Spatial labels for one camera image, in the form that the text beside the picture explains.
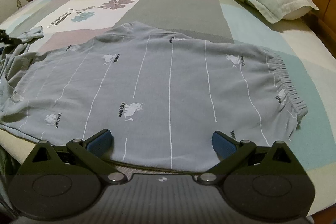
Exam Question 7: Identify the grey patterned pyjama trousers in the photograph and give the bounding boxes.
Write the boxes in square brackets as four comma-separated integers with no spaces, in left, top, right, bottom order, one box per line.
[1,22,307,172]

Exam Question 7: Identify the patchwork pastel bed sheet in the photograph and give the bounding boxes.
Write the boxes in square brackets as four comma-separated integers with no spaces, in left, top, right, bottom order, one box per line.
[1,0,335,214]

